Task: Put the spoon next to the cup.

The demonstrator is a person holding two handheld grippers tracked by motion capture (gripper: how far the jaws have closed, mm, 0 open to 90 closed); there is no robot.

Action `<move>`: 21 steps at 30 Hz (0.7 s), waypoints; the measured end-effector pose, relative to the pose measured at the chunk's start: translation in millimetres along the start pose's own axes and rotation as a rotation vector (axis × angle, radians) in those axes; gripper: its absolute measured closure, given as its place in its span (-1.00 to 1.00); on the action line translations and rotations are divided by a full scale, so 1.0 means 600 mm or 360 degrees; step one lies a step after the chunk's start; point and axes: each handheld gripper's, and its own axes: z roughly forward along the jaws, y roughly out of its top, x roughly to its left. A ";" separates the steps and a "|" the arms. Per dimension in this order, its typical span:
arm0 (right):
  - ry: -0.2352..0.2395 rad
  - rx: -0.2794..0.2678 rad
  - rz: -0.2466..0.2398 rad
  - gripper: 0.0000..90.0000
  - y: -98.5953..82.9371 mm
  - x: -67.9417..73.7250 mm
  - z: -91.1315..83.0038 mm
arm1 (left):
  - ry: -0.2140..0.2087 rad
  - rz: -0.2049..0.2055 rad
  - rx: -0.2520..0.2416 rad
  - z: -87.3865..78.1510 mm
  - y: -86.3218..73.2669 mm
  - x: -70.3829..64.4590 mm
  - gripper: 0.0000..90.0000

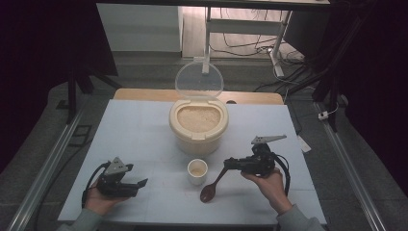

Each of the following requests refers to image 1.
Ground dark curtain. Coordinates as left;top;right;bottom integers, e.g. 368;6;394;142
0;0;119;174
326;0;408;198

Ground person's right hand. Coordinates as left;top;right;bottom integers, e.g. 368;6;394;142
241;167;293;216

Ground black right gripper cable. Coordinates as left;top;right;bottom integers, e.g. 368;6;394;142
271;153;292;197

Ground beige rice container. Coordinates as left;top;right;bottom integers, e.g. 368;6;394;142
168;97;230;157

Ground white rice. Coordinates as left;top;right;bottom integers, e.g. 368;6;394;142
176;105;222;134

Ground black panel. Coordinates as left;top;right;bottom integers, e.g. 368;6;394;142
283;9;332;60

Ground white desk frame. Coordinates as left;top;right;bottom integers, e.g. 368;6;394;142
201;6;293;78

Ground black metal stand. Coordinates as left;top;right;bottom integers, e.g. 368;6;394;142
55;62;123;125
287;13;370;133

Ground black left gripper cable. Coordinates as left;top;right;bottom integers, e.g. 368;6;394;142
80;162;111;210

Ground black floor cables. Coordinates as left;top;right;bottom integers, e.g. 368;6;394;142
209;9;317;94

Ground pale blue table mat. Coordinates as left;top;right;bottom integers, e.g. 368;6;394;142
57;98;328;226

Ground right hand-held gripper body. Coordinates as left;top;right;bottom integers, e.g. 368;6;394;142
243;134;288;177

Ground white cup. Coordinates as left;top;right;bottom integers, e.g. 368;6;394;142
187;158;209;187

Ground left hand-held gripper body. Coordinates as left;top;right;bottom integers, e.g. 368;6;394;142
95;156;140;198

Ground aluminium rail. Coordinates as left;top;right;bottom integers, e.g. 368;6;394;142
313;101;388;231
6;108;85;231

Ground person's left hand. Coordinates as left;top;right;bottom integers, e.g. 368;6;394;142
83;179;130;217

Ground clear plastic container lid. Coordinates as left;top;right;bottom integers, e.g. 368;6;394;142
174;56;225;100

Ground black floor bracket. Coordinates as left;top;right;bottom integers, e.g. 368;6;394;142
67;124;93;148

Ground white paper tag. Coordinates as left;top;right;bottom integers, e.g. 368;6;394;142
295;134;313;154

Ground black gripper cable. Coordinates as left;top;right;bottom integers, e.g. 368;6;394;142
80;162;111;210
271;153;292;197

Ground white cabinet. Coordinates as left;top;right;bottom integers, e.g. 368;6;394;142
96;3;184;53

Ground brown wooden spoon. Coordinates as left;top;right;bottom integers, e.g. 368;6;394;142
199;167;229;204

